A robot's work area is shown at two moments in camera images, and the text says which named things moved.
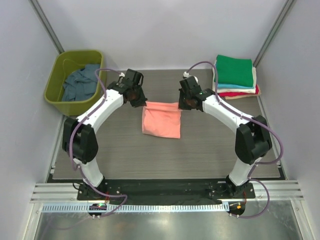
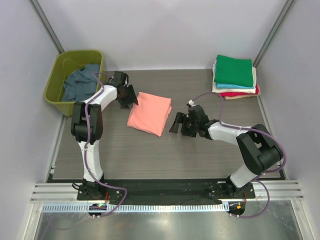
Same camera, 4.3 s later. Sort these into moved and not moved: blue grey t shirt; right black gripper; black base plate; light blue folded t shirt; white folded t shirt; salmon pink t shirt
Moved: salmon pink t shirt; right black gripper
Not moved: black base plate; white folded t shirt; light blue folded t shirt; blue grey t shirt
